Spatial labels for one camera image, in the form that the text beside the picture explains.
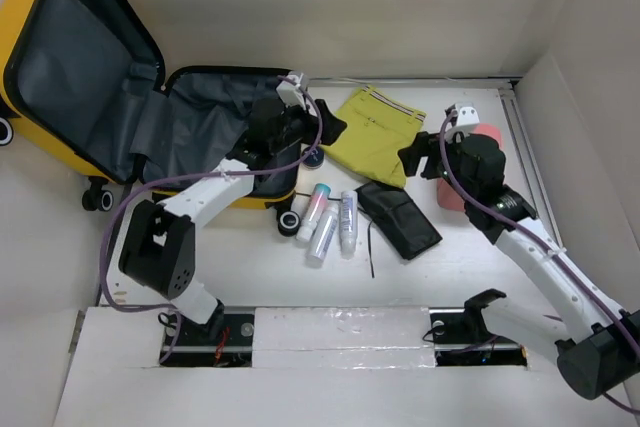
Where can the pink teal-capped tube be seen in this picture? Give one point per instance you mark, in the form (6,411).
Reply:
(318,202)

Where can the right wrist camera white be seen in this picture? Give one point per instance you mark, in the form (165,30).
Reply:
(464,119)

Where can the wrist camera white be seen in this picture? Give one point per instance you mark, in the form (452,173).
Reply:
(464,119)
(292,87)

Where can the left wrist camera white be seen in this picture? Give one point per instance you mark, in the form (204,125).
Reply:
(292,87)

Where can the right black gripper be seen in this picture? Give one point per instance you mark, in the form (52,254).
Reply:
(424,144)

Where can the black pouch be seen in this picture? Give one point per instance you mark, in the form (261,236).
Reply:
(399,219)

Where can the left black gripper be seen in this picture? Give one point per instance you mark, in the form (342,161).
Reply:
(310,121)

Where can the yellow-green shorts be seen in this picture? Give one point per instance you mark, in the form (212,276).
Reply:
(377,128)

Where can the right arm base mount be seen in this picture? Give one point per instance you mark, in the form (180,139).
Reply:
(460,337)

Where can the white foam board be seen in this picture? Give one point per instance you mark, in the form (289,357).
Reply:
(372,338)

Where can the dark blue round jar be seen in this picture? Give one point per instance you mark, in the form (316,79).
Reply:
(313,158)

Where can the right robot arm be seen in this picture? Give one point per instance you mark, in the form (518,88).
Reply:
(595,342)

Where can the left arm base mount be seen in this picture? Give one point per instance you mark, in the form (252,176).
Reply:
(228,345)

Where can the yellow hard-shell suitcase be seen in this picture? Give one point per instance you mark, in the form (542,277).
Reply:
(86,82)

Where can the pink cosmetic case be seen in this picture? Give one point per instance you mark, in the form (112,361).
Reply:
(447,198)

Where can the white bottle blue print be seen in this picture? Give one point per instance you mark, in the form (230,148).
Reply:
(348,222)

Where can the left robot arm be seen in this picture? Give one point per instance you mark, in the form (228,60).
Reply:
(159,250)

